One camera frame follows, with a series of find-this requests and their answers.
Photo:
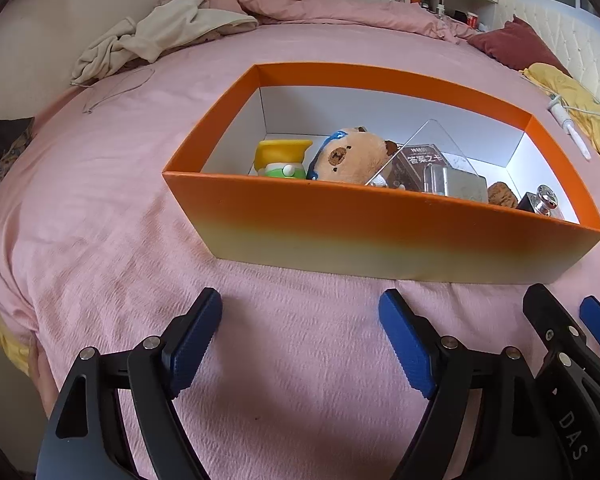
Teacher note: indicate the clear acrylic case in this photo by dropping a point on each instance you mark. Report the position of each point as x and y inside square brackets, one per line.
[430, 132]

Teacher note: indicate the brown card box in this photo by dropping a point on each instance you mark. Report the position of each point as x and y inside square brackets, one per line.
[420, 165]

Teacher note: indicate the yellow cloth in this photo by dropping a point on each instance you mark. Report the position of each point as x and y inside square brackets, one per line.
[595, 110]

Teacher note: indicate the pink bed sheet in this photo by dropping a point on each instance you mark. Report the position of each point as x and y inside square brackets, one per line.
[130, 210]

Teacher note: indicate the red can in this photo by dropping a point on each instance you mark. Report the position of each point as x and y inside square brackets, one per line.
[473, 20]

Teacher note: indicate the dark patterned cloth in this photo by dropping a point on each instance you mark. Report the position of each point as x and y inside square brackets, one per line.
[2, 150]

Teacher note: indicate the maroon pillow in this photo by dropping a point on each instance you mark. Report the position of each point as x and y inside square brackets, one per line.
[520, 45]

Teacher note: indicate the brown capybara plush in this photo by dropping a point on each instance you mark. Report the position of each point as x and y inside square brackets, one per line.
[350, 157]

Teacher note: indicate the small white bottle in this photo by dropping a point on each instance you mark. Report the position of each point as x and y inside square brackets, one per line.
[440, 5]

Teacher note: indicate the brown walnut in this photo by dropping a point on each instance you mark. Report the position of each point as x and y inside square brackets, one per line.
[502, 195]

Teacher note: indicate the silver metal box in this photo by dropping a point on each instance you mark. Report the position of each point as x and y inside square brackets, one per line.
[460, 185]

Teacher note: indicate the yellow and green toy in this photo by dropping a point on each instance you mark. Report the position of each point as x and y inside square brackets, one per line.
[280, 155]

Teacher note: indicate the orange cardboard box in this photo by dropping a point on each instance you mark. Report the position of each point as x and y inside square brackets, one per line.
[380, 230]

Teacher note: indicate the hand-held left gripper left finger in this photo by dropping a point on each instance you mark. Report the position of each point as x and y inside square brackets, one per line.
[195, 345]

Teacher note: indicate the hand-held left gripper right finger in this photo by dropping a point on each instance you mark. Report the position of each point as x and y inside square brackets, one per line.
[405, 340]

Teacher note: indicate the cream cloth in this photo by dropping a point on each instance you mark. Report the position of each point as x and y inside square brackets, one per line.
[170, 25]

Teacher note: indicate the glass perfume bottle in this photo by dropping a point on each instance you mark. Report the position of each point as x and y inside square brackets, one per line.
[542, 202]

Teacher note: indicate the yellow mattress sheet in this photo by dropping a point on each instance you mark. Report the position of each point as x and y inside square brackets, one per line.
[0, 335]

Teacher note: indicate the crumpled pink blanket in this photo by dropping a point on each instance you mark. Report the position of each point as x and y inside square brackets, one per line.
[330, 10]

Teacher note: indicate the white tufted headboard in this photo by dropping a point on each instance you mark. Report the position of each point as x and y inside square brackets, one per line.
[575, 35]

